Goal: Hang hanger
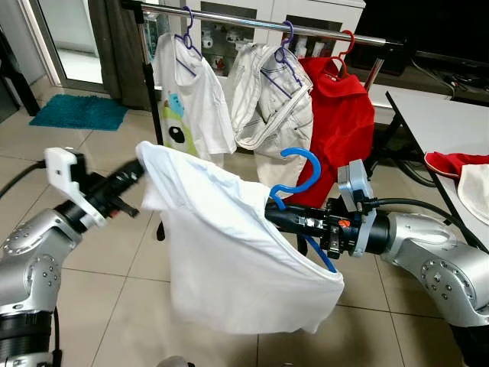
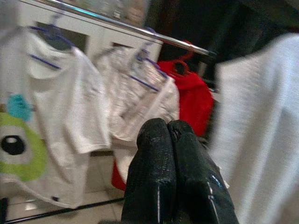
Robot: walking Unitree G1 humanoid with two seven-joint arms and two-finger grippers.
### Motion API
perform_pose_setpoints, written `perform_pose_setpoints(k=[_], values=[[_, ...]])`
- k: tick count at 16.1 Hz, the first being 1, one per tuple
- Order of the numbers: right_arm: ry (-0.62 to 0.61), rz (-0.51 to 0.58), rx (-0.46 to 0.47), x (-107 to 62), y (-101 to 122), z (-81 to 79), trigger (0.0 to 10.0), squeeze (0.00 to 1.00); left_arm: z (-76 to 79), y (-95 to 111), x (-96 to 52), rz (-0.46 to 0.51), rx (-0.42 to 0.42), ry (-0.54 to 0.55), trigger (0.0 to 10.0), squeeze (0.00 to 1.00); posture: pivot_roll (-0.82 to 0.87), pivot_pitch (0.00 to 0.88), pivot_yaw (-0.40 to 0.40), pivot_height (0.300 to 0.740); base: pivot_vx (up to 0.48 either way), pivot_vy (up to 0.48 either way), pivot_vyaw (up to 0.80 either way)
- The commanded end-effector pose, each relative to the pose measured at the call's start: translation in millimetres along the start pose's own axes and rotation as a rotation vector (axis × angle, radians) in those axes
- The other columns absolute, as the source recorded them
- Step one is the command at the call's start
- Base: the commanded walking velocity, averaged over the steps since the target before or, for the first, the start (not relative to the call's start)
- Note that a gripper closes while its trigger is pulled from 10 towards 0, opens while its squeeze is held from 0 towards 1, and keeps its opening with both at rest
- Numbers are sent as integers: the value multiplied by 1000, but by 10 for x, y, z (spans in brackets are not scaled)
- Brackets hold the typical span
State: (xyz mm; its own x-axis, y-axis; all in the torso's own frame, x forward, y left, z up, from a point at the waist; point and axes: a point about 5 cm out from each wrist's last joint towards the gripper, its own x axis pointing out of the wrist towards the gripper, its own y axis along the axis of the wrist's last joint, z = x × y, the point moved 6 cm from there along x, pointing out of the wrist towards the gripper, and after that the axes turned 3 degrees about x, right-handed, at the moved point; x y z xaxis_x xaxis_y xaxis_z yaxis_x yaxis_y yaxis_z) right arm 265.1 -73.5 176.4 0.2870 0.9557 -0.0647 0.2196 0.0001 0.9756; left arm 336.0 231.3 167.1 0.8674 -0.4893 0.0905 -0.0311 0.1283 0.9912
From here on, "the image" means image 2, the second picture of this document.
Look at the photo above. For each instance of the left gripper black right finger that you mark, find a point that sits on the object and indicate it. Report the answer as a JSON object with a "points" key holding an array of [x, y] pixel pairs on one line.
{"points": [[196, 177]]}

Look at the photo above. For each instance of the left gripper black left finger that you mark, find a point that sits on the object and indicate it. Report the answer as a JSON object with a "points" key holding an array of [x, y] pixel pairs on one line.
{"points": [[154, 163]]}

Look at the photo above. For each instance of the plain white shirt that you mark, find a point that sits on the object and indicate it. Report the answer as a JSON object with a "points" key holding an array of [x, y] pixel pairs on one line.
{"points": [[257, 128]]}

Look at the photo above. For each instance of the purple clothes hanger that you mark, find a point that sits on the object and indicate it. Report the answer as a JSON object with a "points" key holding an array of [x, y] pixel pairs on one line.
{"points": [[144, 84], [44, 61]]}

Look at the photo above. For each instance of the red clothes hanger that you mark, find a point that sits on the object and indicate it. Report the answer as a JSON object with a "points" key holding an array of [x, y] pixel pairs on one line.
{"points": [[184, 63]]}

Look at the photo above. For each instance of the cream jacket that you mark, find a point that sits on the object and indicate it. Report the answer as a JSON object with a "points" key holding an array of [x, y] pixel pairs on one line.
{"points": [[140, 105]]}

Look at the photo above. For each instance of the plain red shirt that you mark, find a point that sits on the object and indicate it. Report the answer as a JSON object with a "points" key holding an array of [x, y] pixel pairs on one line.
{"points": [[194, 100]]}

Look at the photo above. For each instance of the white monster print shirt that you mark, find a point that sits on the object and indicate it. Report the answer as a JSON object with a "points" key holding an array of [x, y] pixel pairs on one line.
{"points": [[60, 105]]}

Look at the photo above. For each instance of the black furniture panel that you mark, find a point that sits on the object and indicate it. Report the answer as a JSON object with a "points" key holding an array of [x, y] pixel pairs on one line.
{"points": [[210, 21]]}

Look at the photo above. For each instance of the black clothes rack frame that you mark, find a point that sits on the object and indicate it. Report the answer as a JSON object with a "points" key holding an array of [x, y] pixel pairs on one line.
{"points": [[70, 209]]}

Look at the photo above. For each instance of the silver clothes rack rail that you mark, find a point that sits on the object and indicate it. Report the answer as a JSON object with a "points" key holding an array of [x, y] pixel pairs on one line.
{"points": [[130, 26]]}

